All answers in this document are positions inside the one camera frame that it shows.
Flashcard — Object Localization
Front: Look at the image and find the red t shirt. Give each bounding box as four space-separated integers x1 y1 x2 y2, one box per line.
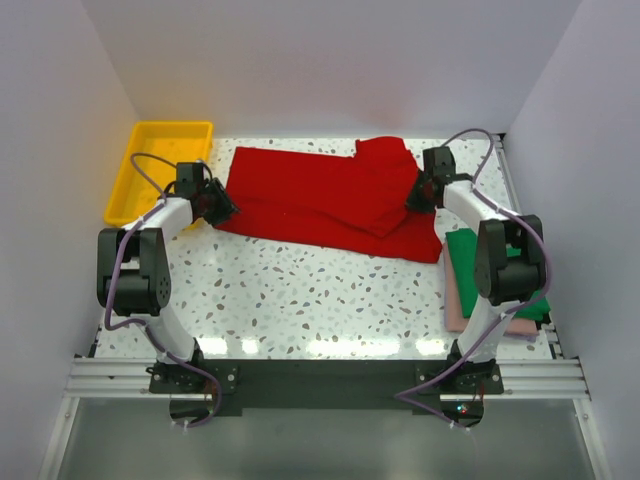
219 137 442 264

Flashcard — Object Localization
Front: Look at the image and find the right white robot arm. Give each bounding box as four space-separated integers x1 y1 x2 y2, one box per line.
406 146 550 393

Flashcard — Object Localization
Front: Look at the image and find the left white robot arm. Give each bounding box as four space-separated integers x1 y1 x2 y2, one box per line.
96 157 239 392

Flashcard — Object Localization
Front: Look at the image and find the yellow plastic bin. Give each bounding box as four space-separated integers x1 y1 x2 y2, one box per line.
104 121 214 227

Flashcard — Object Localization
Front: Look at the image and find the green folded t shirt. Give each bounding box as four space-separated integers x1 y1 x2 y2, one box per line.
446 229 551 323

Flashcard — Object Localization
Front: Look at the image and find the pink folded t shirt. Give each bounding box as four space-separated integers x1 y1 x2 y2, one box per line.
442 242 539 341

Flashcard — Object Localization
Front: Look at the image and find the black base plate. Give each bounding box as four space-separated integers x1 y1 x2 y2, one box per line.
149 357 501 419

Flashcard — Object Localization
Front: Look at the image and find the aluminium frame rail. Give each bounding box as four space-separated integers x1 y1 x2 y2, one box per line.
64 358 591 400

